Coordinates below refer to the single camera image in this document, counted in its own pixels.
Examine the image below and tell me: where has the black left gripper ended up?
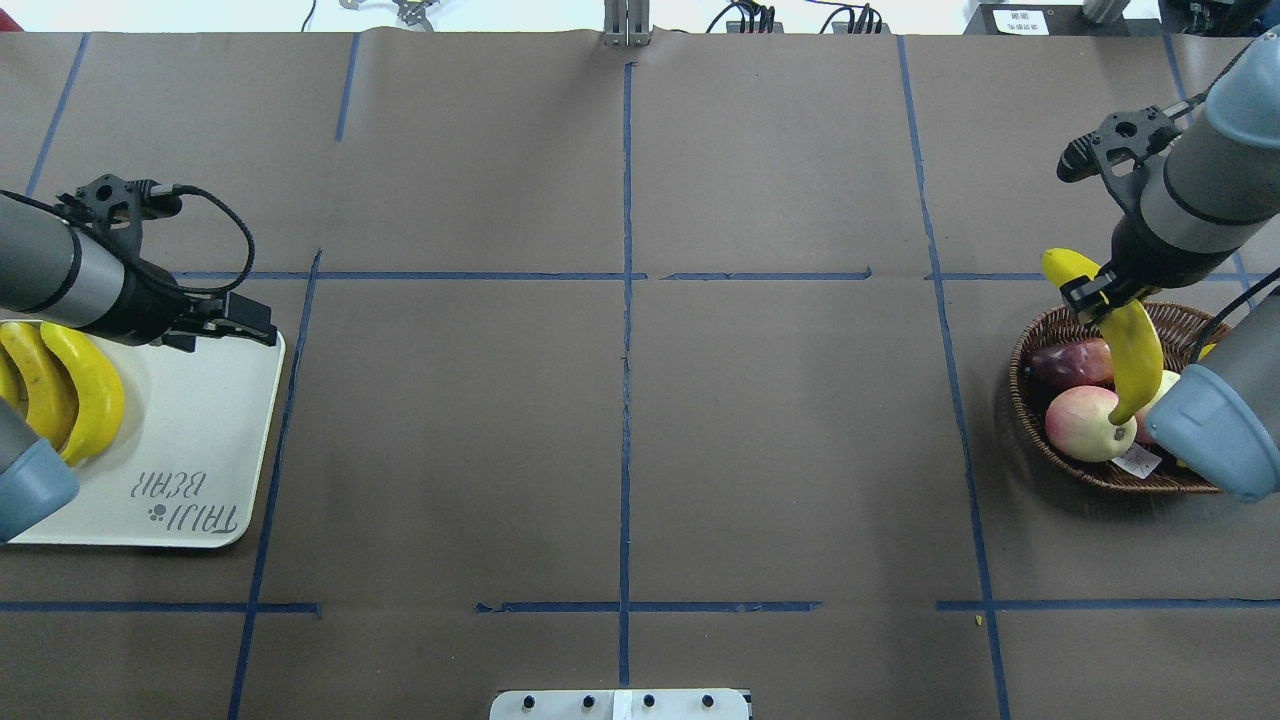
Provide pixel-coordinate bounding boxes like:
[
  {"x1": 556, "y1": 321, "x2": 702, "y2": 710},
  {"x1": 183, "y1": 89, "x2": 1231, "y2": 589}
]
[{"x1": 110, "y1": 264, "x2": 278, "y2": 354}]

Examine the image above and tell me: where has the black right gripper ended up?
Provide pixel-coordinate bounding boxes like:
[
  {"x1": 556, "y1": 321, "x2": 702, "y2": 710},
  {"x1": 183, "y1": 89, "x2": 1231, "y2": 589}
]
[{"x1": 1059, "y1": 217, "x2": 1201, "y2": 325}]

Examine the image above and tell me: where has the yellow banana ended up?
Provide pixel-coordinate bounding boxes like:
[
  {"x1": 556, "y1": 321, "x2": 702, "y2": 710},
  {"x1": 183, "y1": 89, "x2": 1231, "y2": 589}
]
[
  {"x1": 1, "y1": 322, "x2": 78, "y2": 451},
  {"x1": 0, "y1": 348, "x2": 26, "y2": 416},
  {"x1": 1041, "y1": 249, "x2": 1164, "y2": 425},
  {"x1": 38, "y1": 322, "x2": 125, "y2": 468}
]

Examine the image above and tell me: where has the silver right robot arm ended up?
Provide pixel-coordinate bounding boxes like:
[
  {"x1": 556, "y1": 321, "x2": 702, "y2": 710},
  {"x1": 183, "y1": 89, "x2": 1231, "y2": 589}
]
[{"x1": 1041, "y1": 29, "x2": 1279, "y2": 503}]

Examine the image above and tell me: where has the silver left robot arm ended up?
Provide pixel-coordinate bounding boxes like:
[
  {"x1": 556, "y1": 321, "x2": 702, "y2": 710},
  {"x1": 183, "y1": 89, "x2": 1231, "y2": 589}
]
[{"x1": 3, "y1": 176, "x2": 285, "y2": 550}]

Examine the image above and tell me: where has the brown wicker basket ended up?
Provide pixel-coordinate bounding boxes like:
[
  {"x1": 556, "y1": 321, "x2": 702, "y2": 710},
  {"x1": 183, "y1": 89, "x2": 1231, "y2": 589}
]
[{"x1": 1007, "y1": 302, "x2": 1221, "y2": 495}]

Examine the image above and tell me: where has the yellow green apple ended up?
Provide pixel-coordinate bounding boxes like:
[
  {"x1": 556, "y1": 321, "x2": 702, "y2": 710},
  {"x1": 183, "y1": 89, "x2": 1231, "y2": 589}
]
[{"x1": 1135, "y1": 370, "x2": 1183, "y2": 446}]

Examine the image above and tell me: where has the red yellow peach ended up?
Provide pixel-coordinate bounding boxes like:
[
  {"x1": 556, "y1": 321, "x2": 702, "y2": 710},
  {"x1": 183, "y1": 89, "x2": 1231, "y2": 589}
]
[{"x1": 1044, "y1": 386, "x2": 1138, "y2": 462}]

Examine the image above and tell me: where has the white bear tray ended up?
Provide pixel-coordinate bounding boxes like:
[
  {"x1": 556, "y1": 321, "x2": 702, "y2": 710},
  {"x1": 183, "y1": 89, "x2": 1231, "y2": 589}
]
[{"x1": 3, "y1": 337, "x2": 285, "y2": 548}]

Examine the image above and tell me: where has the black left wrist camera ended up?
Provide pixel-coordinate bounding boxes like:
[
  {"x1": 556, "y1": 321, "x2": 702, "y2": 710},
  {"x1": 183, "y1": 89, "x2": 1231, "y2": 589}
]
[{"x1": 55, "y1": 176, "x2": 186, "y2": 236}]

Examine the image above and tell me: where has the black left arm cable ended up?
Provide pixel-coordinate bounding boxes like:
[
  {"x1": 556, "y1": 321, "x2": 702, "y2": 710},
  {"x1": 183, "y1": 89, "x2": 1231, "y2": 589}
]
[{"x1": 150, "y1": 183, "x2": 257, "y2": 297}]

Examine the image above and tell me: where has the aluminium frame post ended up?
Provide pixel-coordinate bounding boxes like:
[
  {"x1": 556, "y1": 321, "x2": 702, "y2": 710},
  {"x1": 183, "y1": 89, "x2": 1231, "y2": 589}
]
[{"x1": 602, "y1": 0, "x2": 653, "y2": 47}]

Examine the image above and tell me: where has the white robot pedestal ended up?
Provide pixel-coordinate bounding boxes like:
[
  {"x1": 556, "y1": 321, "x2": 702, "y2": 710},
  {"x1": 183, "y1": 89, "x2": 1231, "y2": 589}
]
[{"x1": 488, "y1": 687, "x2": 754, "y2": 719}]

